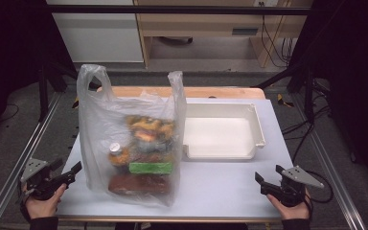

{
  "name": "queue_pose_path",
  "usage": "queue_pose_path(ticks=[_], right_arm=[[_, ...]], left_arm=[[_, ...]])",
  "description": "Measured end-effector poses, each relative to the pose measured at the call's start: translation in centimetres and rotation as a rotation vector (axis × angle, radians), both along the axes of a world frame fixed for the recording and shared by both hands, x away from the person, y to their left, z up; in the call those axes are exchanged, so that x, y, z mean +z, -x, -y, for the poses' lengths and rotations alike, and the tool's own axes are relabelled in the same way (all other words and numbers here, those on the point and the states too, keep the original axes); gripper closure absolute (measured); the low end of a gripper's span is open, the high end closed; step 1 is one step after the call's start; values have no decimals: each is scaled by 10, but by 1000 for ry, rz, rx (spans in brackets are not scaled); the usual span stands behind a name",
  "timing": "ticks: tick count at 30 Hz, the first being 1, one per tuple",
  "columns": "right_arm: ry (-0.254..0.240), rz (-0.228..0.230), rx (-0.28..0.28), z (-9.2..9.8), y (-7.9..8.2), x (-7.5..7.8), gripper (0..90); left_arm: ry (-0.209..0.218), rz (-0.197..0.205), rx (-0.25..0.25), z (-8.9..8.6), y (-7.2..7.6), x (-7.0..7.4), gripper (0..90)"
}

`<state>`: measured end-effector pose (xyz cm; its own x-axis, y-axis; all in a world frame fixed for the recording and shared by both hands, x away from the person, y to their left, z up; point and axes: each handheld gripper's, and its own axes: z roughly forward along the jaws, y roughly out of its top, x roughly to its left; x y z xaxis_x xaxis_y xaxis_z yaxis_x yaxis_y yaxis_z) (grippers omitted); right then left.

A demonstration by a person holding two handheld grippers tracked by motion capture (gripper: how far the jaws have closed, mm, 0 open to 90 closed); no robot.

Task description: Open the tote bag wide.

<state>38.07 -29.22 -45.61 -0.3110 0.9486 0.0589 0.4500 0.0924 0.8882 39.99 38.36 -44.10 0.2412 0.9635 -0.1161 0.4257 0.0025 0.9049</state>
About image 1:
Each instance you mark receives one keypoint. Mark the person's left hand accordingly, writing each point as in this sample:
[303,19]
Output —
[43,208]

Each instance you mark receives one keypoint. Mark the orange juice bottle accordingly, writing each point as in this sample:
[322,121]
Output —
[118,155]

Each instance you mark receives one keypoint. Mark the black orange chip bag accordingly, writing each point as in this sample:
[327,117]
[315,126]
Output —
[150,131]

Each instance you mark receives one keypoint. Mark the green seaweed snack packet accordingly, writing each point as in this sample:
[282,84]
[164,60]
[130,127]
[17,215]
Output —
[150,168]

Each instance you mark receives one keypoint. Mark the white table mat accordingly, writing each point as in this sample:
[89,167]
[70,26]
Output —
[220,185]

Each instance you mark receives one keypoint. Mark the person's right hand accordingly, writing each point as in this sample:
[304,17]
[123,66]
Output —
[295,212]

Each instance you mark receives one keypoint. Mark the black metal stand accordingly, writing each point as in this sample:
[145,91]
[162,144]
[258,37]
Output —
[43,92]
[308,92]

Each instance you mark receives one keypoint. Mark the yellow black floor tape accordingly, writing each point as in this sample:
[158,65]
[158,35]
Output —
[282,100]
[75,103]

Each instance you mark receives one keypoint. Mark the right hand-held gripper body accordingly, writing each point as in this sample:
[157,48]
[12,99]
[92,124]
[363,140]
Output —
[300,179]

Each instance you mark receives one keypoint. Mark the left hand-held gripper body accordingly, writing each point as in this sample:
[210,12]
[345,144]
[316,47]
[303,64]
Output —
[33,169]

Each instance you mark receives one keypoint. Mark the clear plastic bag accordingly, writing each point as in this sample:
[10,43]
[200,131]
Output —
[99,127]

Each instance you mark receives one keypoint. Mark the black horizontal bar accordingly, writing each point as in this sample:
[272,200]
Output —
[172,10]

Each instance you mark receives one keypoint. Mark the light wooden desk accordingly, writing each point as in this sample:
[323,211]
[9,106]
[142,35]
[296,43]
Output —
[198,24]

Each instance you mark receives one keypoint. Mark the white plastic tray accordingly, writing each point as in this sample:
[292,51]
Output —
[218,135]

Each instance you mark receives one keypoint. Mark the aluminium floor rail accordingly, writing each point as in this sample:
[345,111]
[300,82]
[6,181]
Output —
[19,159]
[335,172]

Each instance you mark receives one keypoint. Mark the white cabinet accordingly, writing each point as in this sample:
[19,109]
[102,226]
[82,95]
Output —
[99,35]

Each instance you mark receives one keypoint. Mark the brown rectangular box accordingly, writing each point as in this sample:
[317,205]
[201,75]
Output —
[137,184]

